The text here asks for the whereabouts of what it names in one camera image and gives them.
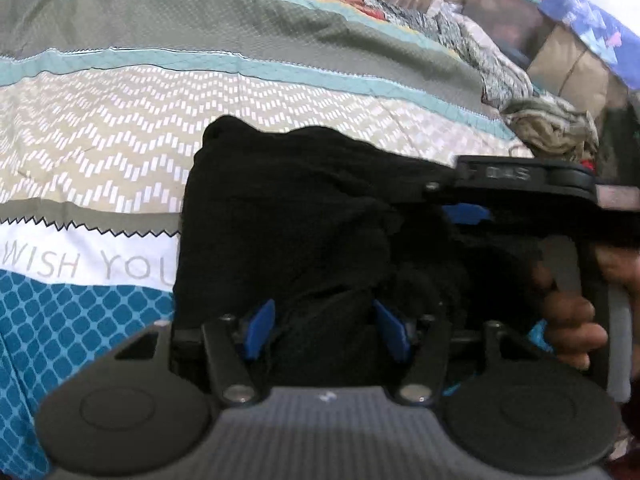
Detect patchwork quilt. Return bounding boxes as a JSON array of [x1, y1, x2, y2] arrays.
[[67, 0, 533, 108]]

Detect crumpled grey green cloth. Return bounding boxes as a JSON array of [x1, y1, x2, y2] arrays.
[[501, 96, 600, 162]]

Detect person's right hand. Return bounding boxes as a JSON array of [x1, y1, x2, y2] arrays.
[[532, 246, 640, 371]]

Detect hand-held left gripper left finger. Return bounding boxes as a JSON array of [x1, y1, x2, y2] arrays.
[[112, 299, 278, 407]]

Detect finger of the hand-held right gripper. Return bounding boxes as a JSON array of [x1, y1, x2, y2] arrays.
[[422, 176, 496, 227]]

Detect blue printed cloth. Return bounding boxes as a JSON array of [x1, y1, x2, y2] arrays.
[[541, 0, 640, 92]]

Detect black pants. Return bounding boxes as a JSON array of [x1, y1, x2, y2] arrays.
[[172, 115, 551, 391]]

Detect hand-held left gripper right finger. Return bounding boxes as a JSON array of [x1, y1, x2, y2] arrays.
[[371, 300, 547, 407]]

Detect striped patterned bedspread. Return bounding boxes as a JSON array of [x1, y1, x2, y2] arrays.
[[0, 0, 556, 463]]

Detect dark box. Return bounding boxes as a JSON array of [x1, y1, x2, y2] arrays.
[[462, 0, 551, 68]]

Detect beige cushion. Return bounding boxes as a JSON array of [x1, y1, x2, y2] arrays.
[[526, 24, 612, 107]]

